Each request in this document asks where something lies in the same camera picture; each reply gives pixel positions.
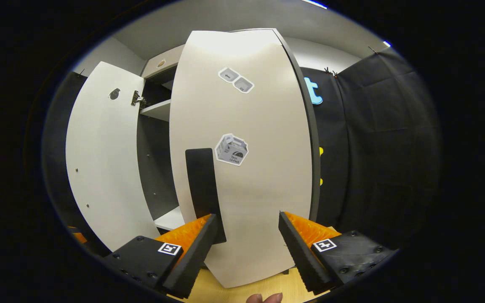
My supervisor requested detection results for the black flat door handle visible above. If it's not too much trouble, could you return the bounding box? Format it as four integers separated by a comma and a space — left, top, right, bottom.
185, 148, 227, 245

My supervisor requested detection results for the white cabinet door bar handle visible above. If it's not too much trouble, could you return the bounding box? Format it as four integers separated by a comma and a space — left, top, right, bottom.
65, 61, 161, 252

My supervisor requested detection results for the grey and white cabinet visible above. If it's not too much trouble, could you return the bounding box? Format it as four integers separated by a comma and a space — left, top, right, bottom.
136, 27, 323, 236

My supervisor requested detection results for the white cabinet drawer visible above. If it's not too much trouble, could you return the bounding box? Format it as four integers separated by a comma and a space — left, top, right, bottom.
144, 44, 184, 80

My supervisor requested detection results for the white cabinet shelf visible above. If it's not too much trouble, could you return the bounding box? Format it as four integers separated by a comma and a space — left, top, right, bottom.
139, 99, 171, 122
154, 206, 185, 231

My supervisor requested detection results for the black backdrop cloth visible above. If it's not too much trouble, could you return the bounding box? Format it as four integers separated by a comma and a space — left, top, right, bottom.
43, 46, 443, 253

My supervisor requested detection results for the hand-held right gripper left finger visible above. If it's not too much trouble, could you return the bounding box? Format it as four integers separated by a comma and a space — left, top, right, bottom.
101, 213, 219, 299

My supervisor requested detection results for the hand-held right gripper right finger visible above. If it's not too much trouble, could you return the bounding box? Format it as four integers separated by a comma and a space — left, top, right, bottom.
278, 211, 397, 295

